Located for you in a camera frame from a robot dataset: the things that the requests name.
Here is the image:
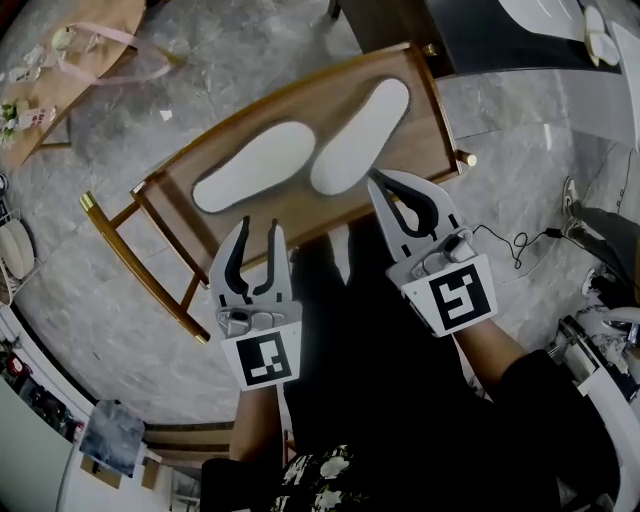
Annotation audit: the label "wooden tray cart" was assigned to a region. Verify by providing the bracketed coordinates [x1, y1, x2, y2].
[79, 40, 479, 346]

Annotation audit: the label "round basket side table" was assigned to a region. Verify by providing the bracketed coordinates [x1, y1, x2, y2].
[0, 209, 41, 307]

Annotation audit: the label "pink strap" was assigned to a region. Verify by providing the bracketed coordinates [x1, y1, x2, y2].
[57, 22, 189, 86]

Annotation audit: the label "clear glass bottle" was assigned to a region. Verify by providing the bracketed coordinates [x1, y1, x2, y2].
[22, 43, 50, 67]

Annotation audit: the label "dark vanity cabinet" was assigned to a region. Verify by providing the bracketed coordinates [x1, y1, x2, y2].
[329, 0, 624, 79]

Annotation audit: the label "person's black trousers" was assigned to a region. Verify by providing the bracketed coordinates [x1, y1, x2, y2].
[282, 214, 496, 512]

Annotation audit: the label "person's left forearm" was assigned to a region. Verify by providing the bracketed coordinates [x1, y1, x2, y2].
[228, 384, 284, 464]

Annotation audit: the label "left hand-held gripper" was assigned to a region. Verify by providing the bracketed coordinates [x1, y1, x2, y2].
[208, 215, 304, 392]

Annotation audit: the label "person's right forearm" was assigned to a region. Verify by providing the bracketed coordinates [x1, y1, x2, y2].
[452, 317, 529, 404]

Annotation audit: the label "person's black floral shirt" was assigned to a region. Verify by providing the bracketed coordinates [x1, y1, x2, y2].
[199, 349, 621, 512]

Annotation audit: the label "white flower vase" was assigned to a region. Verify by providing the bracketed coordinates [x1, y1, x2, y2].
[0, 99, 29, 146]

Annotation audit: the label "blue grey picture print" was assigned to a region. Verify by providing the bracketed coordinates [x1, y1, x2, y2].
[78, 398, 147, 479]

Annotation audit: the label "oval wooden coffee table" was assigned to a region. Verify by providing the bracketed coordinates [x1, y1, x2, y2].
[0, 0, 147, 169]

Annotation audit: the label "white bathtub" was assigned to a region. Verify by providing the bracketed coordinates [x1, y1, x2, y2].
[612, 19, 640, 151]

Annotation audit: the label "white sink basin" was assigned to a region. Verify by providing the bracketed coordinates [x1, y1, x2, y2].
[497, 0, 586, 41]

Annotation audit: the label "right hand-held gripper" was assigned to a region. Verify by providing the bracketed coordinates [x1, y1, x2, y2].
[367, 168, 499, 339]

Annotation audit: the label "black adapter cable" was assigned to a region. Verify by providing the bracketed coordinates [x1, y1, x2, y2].
[472, 223, 566, 271]

